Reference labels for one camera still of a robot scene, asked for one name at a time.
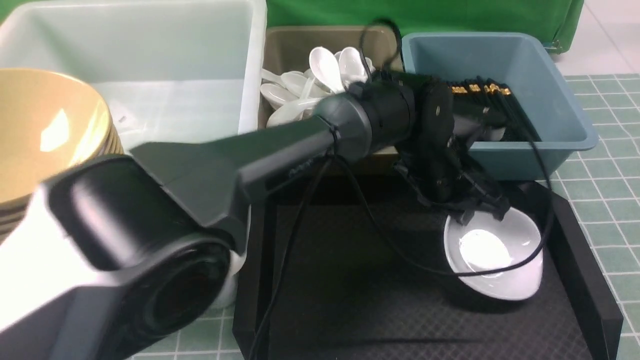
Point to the pile of white spoons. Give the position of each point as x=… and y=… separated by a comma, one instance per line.
x=294, y=94

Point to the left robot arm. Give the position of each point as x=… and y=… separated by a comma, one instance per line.
x=115, y=254

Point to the green cloth backdrop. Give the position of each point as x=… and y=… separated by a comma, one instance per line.
x=552, y=22

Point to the large white plastic tub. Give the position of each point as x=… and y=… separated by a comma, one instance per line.
x=175, y=71

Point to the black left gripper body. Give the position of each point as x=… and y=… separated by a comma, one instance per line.
x=435, y=160

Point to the brown plastic spoon bin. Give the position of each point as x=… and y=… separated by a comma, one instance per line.
x=287, y=48

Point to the blue plastic chopstick bin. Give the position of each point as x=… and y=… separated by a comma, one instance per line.
x=519, y=61

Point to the stack of tan bowls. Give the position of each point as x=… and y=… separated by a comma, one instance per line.
x=49, y=122

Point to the bundle of black chopsticks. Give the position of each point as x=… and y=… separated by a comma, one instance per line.
x=480, y=90

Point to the small white square dish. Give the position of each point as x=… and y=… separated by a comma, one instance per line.
x=485, y=244

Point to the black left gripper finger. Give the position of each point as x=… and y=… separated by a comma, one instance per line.
x=497, y=206
x=462, y=211

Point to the black plastic serving tray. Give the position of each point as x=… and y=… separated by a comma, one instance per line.
x=347, y=296

